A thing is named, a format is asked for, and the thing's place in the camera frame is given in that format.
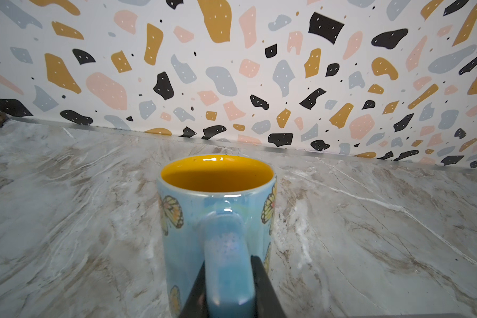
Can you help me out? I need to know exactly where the light blue butterfly mug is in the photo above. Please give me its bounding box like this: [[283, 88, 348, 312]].
[[157, 154, 277, 317]]

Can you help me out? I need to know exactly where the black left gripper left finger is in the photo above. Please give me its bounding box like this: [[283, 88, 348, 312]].
[[178, 263, 209, 318]]

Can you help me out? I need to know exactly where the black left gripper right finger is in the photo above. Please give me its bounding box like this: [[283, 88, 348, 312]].
[[250, 256, 286, 318]]

